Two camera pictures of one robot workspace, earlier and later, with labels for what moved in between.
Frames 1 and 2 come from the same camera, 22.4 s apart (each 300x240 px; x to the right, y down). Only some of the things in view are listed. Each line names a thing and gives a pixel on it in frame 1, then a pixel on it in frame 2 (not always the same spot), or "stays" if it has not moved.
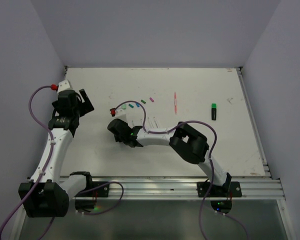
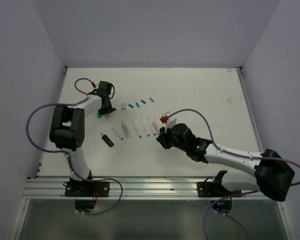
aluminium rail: (173, 188) stays
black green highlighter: (213, 111) → (107, 140)
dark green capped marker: (151, 124) stays
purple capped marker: (156, 122) stays
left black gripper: (85, 107) → (109, 109)
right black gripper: (118, 138) → (162, 138)
